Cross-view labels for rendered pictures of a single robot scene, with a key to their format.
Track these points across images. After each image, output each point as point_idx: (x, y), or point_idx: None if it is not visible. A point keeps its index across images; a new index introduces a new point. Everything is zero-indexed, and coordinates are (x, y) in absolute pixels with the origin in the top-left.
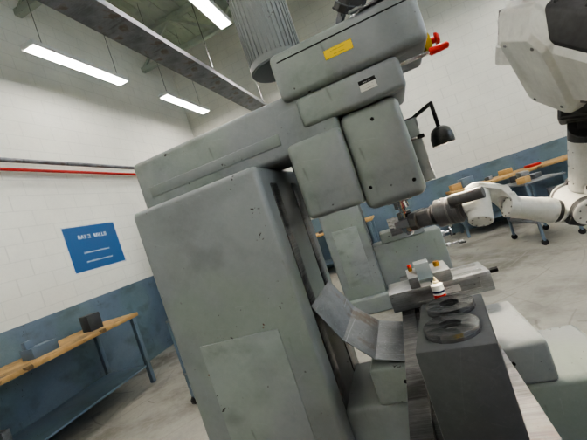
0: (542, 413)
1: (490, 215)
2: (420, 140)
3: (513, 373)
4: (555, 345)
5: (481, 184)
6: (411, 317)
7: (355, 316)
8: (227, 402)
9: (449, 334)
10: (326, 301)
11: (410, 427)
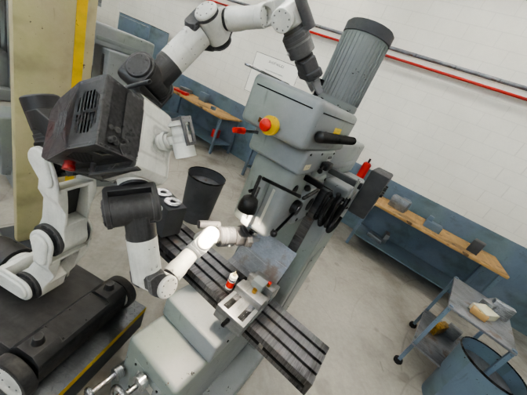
0: None
1: (194, 236)
2: None
3: (161, 240)
4: (176, 349)
5: (205, 228)
6: (238, 274)
7: (269, 266)
8: None
9: (160, 188)
10: (268, 240)
11: None
